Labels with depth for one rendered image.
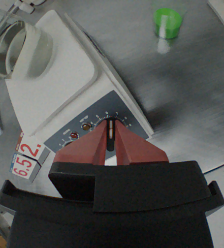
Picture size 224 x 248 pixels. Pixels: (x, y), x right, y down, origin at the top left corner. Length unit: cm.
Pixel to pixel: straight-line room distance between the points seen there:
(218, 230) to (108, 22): 49
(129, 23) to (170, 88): 12
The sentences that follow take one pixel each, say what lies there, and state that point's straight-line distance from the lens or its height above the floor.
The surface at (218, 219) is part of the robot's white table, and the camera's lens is 34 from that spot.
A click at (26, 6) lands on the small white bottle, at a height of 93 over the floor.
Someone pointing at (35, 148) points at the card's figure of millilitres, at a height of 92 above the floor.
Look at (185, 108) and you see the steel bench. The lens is 19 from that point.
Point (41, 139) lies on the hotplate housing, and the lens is 18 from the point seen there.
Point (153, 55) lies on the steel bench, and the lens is 19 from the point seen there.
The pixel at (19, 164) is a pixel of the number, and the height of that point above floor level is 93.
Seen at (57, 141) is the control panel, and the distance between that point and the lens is 17.
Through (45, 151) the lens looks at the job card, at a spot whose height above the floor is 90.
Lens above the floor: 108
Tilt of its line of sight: 70 degrees down
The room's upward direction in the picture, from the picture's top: 117 degrees counter-clockwise
